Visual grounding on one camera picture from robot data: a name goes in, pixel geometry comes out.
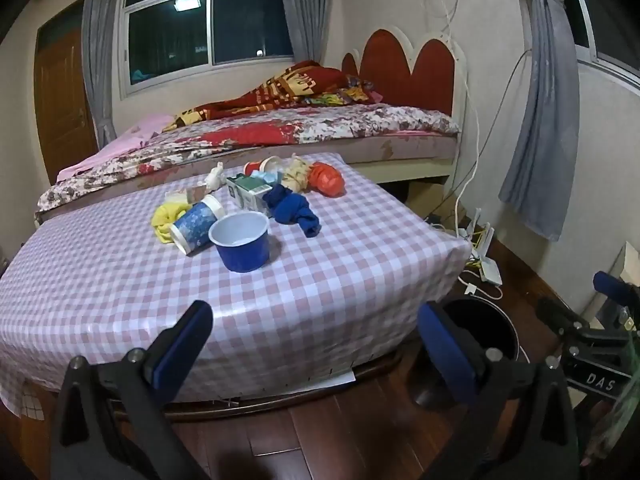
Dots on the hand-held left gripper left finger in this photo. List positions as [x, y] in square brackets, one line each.
[181, 345]

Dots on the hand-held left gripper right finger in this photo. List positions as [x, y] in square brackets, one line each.
[445, 355]

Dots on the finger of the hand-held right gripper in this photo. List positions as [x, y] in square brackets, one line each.
[562, 319]
[615, 286]

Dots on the black trash bin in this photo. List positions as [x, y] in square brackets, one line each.
[485, 330]

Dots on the blue patterned paper cup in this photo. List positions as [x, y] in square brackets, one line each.
[195, 225]

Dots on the yellow cloth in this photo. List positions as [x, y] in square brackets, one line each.
[164, 217]

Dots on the green and white milk carton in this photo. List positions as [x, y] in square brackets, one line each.
[245, 192]

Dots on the white tissue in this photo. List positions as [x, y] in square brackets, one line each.
[214, 177]

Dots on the blue cloth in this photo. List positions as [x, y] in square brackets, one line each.
[290, 210]

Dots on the light blue tissue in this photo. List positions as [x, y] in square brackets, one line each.
[267, 177]

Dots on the red paper cup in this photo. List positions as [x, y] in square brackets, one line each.
[255, 166]

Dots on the orange plastic bag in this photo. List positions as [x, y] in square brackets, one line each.
[327, 177]

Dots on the person's right forearm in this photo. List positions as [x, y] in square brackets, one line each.
[622, 410]

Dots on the white power adapter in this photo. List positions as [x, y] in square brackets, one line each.
[471, 289]

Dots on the white modem box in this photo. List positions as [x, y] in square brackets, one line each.
[491, 271]

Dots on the white paper sheet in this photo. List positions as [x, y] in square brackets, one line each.
[340, 381]

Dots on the white router with antennas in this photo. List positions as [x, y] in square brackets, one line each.
[475, 230]

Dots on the cardboard box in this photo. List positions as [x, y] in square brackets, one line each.
[440, 205]

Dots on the tied grey curtain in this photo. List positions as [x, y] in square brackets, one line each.
[545, 110]

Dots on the bed with red headboard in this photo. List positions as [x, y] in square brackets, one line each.
[410, 152]

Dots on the pink sheet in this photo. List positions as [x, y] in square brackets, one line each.
[130, 135]

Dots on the brown wooden door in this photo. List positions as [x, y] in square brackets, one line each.
[60, 110]

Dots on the narrow side window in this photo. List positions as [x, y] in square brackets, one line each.
[580, 20]

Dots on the red patterned blanket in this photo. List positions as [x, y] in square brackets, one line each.
[280, 85]

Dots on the large sliding window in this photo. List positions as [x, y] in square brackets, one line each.
[165, 35]

